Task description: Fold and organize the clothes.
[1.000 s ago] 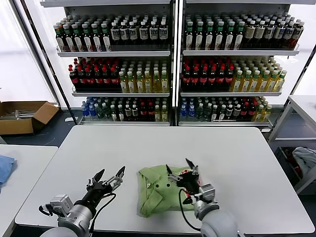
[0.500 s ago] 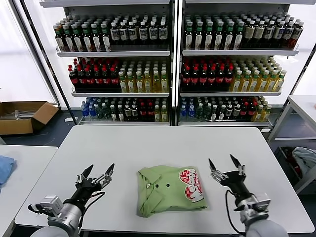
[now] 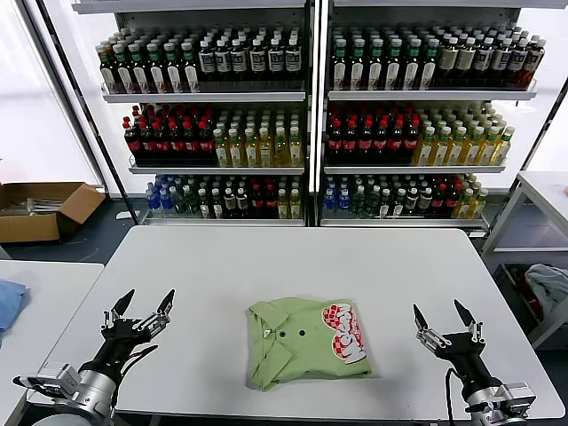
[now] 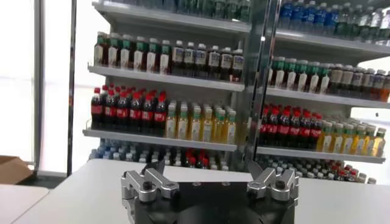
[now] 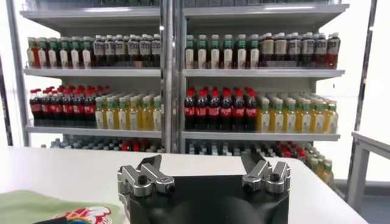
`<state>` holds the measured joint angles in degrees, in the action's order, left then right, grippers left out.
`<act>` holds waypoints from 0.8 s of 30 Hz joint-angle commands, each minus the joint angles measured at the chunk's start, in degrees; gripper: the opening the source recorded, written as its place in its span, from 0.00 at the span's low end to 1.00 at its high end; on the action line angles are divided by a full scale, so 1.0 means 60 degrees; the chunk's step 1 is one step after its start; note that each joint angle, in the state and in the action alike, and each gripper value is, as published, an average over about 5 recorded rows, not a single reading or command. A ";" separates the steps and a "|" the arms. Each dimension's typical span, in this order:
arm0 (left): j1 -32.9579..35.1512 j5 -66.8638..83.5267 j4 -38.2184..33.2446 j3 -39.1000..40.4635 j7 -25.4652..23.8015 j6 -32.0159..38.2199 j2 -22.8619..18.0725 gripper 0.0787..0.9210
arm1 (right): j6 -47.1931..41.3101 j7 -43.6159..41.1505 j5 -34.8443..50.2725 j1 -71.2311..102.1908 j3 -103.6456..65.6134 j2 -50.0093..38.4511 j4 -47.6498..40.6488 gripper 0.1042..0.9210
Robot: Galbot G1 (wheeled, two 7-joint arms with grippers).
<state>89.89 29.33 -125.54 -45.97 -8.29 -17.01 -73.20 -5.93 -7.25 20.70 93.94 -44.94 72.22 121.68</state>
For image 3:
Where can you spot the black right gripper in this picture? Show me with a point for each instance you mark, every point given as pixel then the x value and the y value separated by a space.
pixel 463 355

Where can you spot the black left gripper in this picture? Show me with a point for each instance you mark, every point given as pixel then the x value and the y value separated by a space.
pixel 120 346

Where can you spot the green polo shirt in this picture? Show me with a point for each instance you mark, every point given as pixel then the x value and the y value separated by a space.
pixel 302 355

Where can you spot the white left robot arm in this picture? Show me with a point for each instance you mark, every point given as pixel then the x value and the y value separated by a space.
pixel 95 395

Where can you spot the red crumpled garment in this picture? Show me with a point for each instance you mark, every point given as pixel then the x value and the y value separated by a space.
pixel 531 305

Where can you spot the white paper scrap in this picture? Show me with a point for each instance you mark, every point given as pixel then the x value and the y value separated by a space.
pixel 123 215

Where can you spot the small blue drink bottle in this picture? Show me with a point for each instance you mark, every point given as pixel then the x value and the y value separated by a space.
pixel 343 201
pixel 153 199
pixel 166 199
pixel 329 201

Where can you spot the small clear green water bottle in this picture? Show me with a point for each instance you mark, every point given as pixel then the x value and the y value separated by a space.
pixel 357 202
pixel 372 202
pixel 179 201
pixel 191 201

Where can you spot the pale blue crumpled garment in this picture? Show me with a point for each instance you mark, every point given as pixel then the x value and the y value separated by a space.
pixel 548 284

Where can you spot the small red cap cola bottle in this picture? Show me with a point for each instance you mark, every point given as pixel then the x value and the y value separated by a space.
pixel 257 203
pixel 438 201
pixel 452 201
pixel 270 203

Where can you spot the small yellow juice bottle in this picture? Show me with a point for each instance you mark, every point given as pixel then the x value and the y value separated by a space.
pixel 282 204
pixel 295 204
pixel 465 203
pixel 479 202

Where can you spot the small white cap dark bottle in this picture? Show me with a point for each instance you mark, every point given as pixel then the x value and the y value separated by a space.
pixel 385 203
pixel 241 203
pixel 216 203
pixel 229 203
pixel 412 202
pixel 398 203
pixel 203 203
pixel 425 201

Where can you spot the blue folded cloth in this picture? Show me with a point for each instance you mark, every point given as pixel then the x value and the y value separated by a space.
pixel 11 304

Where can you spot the brown cardboard box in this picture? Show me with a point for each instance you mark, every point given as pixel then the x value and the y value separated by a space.
pixel 26 228

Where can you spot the grey packaged parts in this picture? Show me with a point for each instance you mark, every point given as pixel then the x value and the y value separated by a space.
pixel 42 205

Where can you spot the grey metal shelf rack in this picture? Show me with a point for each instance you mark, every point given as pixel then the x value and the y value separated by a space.
pixel 426 95
pixel 204 97

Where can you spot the green cap brown tea bottle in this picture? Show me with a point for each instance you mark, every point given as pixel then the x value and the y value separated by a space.
pixel 428 66
pixel 175 70
pixel 158 70
pixel 124 70
pixel 393 66
pixel 340 66
pixel 411 66
pixel 375 66
pixel 141 70
pixel 191 70
pixel 108 70
pixel 357 66

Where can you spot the white label dark drink bottle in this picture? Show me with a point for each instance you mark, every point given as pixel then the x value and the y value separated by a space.
pixel 257 61
pixel 518 59
pixel 483 59
pixel 292 61
pixel 275 61
pixel 501 59
pixel 534 59
pixel 206 61
pixel 223 61
pixel 239 61

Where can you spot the beige label dark drink bottle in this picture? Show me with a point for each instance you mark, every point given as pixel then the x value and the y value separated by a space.
pixel 448 59
pixel 465 59

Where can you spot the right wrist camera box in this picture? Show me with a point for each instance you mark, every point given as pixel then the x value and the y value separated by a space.
pixel 519 392

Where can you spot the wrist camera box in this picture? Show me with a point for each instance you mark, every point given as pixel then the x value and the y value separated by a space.
pixel 53 377
pixel 519 392

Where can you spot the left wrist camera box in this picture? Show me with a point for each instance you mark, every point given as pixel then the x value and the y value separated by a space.
pixel 53 377

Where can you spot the grey metal frame table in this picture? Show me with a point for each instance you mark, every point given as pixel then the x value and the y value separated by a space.
pixel 548 188

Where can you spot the black slanted frame post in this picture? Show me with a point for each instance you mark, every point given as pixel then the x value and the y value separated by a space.
pixel 97 132
pixel 544 128

